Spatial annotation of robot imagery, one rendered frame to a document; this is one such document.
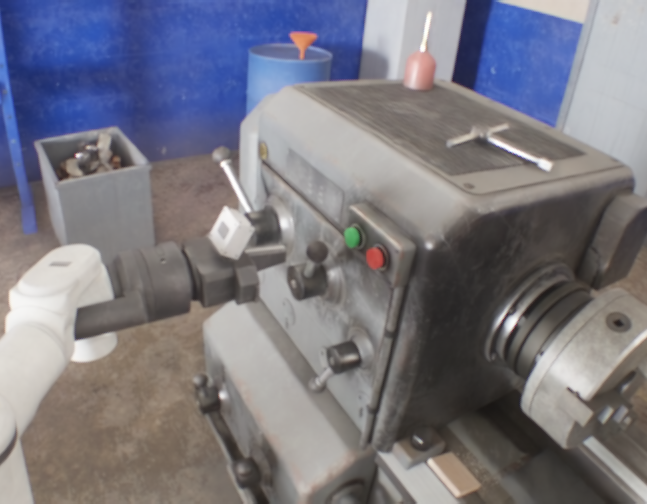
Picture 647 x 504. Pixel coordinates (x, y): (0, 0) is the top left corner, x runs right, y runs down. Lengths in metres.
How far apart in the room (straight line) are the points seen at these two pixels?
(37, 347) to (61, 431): 1.63
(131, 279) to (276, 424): 0.55
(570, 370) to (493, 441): 0.48
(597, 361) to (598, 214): 0.29
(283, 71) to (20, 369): 3.10
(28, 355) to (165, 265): 0.19
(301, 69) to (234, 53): 0.75
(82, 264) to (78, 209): 2.03
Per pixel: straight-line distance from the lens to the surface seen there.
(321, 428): 0.99
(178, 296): 0.59
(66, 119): 3.86
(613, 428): 0.92
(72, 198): 2.56
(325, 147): 0.86
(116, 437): 2.06
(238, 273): 0.59
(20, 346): 0.50
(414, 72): 1.11
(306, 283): 0.82
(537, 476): 1.17
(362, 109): 0.93
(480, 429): 1.22
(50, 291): 0.53
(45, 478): 2.02
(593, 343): 0.76
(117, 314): 0.56
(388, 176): 0.74
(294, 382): 1.06
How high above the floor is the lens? 1.61
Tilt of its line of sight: 33 degrees down
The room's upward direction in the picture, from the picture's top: 6 degrees clockwise
